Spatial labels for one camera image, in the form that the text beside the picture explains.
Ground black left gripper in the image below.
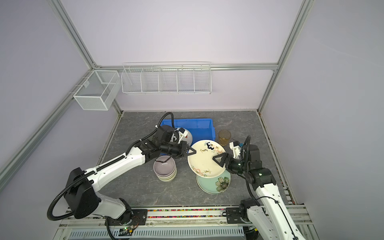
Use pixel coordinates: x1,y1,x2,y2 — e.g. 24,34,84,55
160,140,197,158

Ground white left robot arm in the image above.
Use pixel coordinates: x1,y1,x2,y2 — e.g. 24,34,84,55
58,140,196,224

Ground long white wire basket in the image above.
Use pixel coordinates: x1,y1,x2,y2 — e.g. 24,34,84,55
121,62,212,94

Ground stacked lower bowls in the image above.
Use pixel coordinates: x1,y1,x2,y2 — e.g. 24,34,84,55
157,171,177,182

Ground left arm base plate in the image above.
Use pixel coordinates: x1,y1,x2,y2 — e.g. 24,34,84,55
105,209,148,226

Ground green flower plate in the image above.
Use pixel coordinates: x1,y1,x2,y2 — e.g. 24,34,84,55
196,171,231,195

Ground watermelon pattern plate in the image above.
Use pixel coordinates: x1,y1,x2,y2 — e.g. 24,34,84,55
176,128,193,146

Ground small white mesh basket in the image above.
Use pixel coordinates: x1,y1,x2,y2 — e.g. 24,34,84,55
74,70,122,111

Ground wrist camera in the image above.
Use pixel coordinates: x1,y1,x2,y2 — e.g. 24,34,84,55
229,141,261,162
155,125,180,143

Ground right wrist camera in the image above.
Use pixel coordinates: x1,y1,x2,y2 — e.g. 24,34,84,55
229,141,261,162

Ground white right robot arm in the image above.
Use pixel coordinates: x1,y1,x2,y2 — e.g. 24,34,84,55
213,153,305,240

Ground aluminium mounting rail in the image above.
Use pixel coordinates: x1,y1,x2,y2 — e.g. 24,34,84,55
52,204,320,240

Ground blue plastic bin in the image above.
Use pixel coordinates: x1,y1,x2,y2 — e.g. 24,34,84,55
174,119,216,145

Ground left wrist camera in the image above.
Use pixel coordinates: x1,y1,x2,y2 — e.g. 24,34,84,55
155,125,180,143

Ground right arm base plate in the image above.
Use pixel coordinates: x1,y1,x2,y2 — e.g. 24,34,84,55
222,207,248,224

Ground purple top bowl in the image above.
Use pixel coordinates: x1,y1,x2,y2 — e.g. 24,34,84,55
153,156,176,177

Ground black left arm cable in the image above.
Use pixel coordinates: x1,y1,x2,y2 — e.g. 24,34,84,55
46,170,97,222

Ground amber glass cup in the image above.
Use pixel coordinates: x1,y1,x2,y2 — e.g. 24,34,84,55
219,130,232,146

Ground cream floral plate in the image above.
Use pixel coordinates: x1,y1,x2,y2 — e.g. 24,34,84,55
188,140,226,178

